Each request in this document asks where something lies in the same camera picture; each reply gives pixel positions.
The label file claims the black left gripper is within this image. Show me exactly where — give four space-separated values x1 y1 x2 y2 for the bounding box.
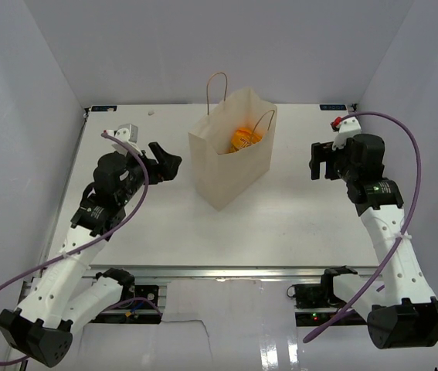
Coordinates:
117 142 181 206

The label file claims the orange gummy snack bag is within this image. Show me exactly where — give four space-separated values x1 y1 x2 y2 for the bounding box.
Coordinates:
229 128 262 153

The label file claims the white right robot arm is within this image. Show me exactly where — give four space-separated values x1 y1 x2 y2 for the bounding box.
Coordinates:
309 134 438 349

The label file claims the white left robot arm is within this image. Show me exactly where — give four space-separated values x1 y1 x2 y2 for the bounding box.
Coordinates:
0 142 182 367

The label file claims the beige paper bag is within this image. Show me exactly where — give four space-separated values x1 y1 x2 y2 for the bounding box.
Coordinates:
188 87 277 211

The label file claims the right XDOF label sticker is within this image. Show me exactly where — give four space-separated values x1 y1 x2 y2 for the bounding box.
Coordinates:
319 104 347 111

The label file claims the xdof label sticker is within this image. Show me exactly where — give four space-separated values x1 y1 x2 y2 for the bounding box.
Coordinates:
90 105 117 112
319 104 347 111

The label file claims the left XDOF label sticker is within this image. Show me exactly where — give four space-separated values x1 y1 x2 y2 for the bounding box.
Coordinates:
90 105 117 112

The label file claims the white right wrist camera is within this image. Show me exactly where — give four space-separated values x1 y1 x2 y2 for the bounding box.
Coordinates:
331 117 362 151

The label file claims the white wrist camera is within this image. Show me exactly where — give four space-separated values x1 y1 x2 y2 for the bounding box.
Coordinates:
331 117 362 151
103 123 142 155

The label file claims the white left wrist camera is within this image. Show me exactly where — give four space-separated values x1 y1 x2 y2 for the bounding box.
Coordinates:
103 123 142 155

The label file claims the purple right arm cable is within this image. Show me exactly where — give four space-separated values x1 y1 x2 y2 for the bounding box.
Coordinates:
302 111 423 344

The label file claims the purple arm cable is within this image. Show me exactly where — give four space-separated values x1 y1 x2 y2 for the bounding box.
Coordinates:
302 111 423 344
0 131 161 366

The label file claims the aluminium front frame rail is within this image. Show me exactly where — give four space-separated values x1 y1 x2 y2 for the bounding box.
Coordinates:
83 265 385 281

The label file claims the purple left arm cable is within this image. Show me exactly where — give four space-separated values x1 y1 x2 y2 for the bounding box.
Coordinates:
0 131 161 366

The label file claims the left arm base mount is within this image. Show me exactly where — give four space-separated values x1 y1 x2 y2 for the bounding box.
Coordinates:
92 285 162 325

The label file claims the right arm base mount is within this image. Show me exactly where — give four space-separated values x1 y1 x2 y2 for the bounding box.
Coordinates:
286 266 372 327

